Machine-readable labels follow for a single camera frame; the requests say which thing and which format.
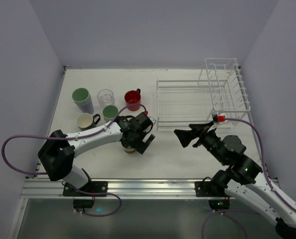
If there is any brown and cream cup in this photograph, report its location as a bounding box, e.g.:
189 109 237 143
124 147 136 154

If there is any tall light green cup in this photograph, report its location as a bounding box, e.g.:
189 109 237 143
102 105 118 122

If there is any red mug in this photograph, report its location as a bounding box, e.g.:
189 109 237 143
124 88 141 112

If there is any clear glass front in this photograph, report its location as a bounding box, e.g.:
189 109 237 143
97 89 115 107

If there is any black mug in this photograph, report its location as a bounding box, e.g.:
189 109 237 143
77 114 101 131

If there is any lavender cup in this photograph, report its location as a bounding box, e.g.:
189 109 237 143
77 96 94 114

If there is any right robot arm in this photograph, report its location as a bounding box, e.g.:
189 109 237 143
174 120 296 239

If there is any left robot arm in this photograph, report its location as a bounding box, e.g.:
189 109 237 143
38 112 156 189

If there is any right black controller box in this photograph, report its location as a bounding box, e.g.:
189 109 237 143
208 199 230 211

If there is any black controller box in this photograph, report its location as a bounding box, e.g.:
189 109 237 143
73 199 95 211
208 199 230 211

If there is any left black controller box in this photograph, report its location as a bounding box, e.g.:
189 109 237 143
73 199 95 211

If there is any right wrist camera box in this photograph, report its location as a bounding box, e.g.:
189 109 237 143
212 113 226 128

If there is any white wire dish rack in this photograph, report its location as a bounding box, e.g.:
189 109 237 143
156 58 251 131

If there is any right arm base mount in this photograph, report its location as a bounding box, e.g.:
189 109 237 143
194 177 227 197

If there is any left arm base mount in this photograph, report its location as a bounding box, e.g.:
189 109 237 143
63 181 108 197

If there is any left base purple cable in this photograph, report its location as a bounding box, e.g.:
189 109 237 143
74 191 123 217

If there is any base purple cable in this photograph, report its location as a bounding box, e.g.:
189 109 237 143
74 191 123 217
201 209 261 239

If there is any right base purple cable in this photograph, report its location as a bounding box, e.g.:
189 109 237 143
201 209 261 239

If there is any aluminium mounting rail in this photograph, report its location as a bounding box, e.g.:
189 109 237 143
19 178 280 200

